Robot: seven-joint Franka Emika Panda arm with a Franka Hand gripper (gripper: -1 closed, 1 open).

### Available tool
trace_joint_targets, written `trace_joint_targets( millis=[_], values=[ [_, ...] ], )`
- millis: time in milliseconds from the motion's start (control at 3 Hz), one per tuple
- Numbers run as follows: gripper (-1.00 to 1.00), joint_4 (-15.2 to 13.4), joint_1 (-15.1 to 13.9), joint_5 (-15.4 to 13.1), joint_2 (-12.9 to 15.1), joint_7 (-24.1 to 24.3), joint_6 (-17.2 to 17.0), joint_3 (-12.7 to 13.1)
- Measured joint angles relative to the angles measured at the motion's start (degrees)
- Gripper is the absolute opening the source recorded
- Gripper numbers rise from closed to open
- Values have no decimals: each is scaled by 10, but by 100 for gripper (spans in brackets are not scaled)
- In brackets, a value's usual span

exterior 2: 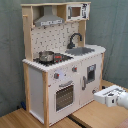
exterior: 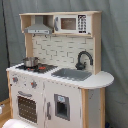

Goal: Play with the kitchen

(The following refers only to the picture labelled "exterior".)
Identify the wooden toy kitchen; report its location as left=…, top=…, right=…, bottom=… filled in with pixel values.
left=7, top=11, right=114, bottom=128

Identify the right red stove knob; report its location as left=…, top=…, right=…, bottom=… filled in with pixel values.
left=31, top=81, right=37, bottom=88

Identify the oven door with handle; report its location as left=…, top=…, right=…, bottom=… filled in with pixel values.
left=17, top=91, right=37, bottom=123

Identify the grey range hood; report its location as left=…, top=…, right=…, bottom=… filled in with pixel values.
left=24, top=16, right=52, bottom=34

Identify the white toy microwave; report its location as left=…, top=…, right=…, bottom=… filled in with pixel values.
left=54, top=15, right=87, bottom=34

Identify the grey toy sink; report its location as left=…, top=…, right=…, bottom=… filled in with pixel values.
left=52, top=68, right=92, bottom=81

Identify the silver cooking pot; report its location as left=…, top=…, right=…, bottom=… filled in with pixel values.
left=23, top=57, right=39, bottom=67

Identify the red stove knob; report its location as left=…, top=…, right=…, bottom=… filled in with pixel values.
left=13, top=77, right=18, bottom=83
left=31, top=81, right=37, bottom=88

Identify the black toy faucet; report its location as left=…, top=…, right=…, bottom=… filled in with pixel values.
left=75, top=51, right=93, bottom=70

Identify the grey ice dispenser panel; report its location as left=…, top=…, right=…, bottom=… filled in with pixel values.
left=54, top=94, right=70, bottom=120

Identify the left red stove knob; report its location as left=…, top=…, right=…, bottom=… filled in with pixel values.
left=13, top=77, right=18, bottom=83

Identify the black stove top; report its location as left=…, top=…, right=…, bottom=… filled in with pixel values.
left=18, top=63, right=55, bottom=73

